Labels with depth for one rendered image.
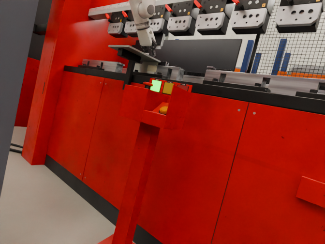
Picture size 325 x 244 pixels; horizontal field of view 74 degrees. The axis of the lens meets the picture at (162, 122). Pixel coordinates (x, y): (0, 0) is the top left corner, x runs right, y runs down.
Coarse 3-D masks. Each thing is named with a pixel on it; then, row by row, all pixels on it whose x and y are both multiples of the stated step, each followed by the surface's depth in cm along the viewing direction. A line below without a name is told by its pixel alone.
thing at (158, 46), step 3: (156, 33) 138; (159, 33) 137; (162, 33) 135; (156, 36) 138; (159, 36) 136; (162, 36) 135; (156, 39) 138; (159, 39) 136; (162, 39) 135; (156, 42) 138; (159, 42) 136; (162, 42) 136; (159, 45) 136; (162, 45) 137; (156, 48) 138; (159, 48) 137
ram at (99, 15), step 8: (96, 0) 181; (104, 0) 173; (112, 0) 167; (120, 0) 160; (128, 0) 155; (160, 0) 135; (168, 0) 131; (176, 0) 127; (184, 0) 123; (200, 0) 118; (112, 8) 166; (120, 8) 159; (128, 8) 154; (96, 16) 184; (104, 16) 179
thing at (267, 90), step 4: (204, 80) 105; (208, 80) 104; (208, 84) 103; (212, 84) 102; (216, 84) 101; (220, 84) 99; (224, 84) 98; (228, 84) 97; (232, 84) 96; (236, 84) 95; (240, 84) 94; (236, 88) 94; (240, 88) 93; (244, 88) 92; (248, 88) 91; (252, 88) 90; (256, 88) 89; (260, 88) 88; (264, 88) 87
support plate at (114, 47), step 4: (116, 48) 124; (124, 48) 118; (128, 48) 116; (132, 48) 114; (132, 52) 123; (136, 52) 121; (140, 52) 119; (140, 56) 129; (144, 56) 126; (148, 56) 124; (144, 60) 138; (148, 60) 134; (152, 60) 131; (156, 60) 130
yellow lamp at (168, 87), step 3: (165, 84) 90; (168, 84) 89; (171, 84) 89; (174, 84) 88; (165, 87) 90; (168, 87) 89; (171, 87) 89; (165, 90) 90; (168, 90) 89; (171, 90) 88; (168, 93) 89
